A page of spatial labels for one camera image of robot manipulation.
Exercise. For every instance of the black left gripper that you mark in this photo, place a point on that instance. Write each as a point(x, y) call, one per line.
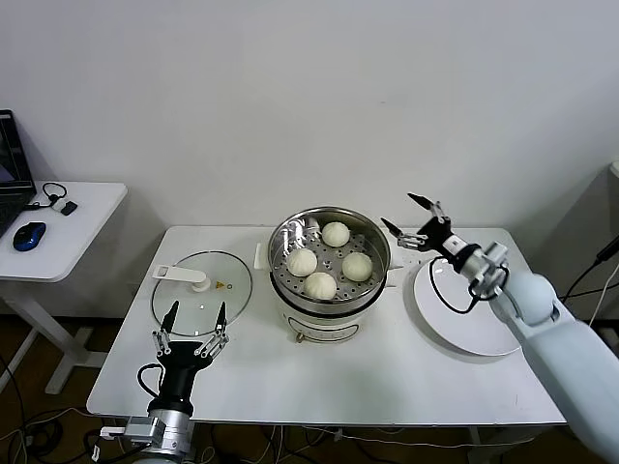
point(181, 369)

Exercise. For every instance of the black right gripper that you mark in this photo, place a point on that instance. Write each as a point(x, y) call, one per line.
point(442, 237)

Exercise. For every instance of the white steamed baozi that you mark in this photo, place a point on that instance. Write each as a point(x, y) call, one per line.
point(357, 267)
point(303, 262)
point(320, 285)
point(336, 234)

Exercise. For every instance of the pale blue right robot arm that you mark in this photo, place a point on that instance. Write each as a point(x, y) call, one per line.
point(556, 348)

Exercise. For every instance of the perforated steel steamer basket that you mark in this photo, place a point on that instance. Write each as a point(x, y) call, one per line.
point(285, 232)

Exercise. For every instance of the round white plate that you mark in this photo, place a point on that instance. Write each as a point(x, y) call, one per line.
point(435, 319)

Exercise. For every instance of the white side table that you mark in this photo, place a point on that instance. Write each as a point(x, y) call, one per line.
point(82, 232)

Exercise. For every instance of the small white device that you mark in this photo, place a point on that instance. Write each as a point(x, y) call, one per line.
point(58, 204)

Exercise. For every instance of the blue computer mouse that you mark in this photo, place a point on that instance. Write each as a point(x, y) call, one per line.
point(30, 235)

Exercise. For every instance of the black laptop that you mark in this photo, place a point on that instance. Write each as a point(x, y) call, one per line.
point(12, 193)

